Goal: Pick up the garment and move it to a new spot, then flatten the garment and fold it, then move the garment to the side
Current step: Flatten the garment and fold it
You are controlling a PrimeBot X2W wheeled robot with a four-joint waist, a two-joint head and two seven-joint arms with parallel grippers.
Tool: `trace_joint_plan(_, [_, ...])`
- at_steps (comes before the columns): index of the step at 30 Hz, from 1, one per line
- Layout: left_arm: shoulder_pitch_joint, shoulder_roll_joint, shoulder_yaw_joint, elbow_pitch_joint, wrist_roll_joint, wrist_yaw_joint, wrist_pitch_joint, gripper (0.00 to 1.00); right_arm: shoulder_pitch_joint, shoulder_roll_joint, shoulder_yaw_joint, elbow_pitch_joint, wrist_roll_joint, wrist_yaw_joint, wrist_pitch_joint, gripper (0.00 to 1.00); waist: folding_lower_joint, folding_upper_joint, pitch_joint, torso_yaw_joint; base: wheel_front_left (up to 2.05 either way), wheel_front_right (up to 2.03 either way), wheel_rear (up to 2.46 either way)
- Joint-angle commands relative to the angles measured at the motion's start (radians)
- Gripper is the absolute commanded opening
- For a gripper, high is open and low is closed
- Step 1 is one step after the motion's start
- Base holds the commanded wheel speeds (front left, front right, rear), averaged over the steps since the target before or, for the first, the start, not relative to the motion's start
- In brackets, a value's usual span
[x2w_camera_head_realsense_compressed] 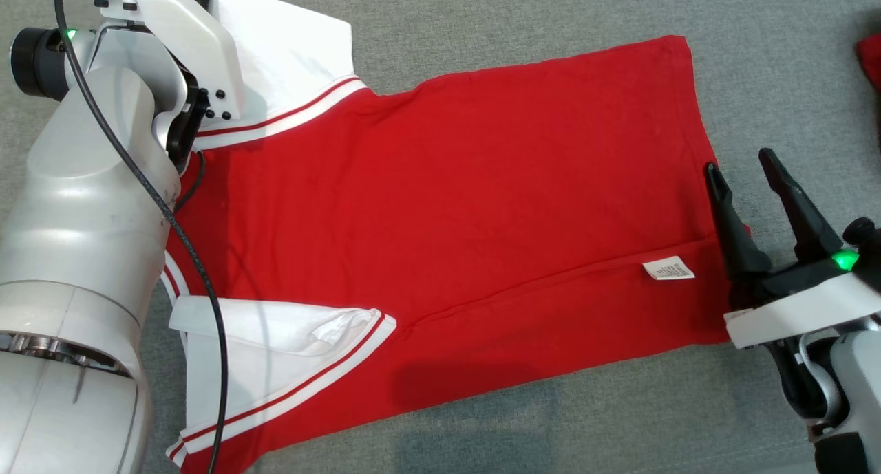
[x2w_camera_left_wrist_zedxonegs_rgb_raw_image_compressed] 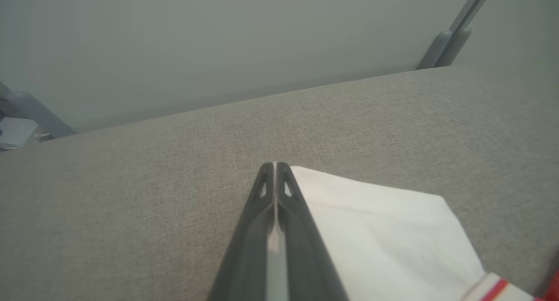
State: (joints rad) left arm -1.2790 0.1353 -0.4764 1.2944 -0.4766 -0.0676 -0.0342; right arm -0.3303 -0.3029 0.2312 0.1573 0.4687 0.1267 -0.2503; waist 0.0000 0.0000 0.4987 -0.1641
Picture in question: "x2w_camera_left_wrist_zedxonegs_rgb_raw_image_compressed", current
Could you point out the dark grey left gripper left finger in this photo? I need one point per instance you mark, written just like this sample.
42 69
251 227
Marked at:
244 257

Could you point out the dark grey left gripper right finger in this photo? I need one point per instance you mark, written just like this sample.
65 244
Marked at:
310 257

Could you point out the grey double partition post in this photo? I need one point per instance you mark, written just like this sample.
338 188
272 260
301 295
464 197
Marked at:
450 39

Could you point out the red shirt with white sleeves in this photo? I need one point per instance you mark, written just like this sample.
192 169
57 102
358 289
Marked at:
384 240

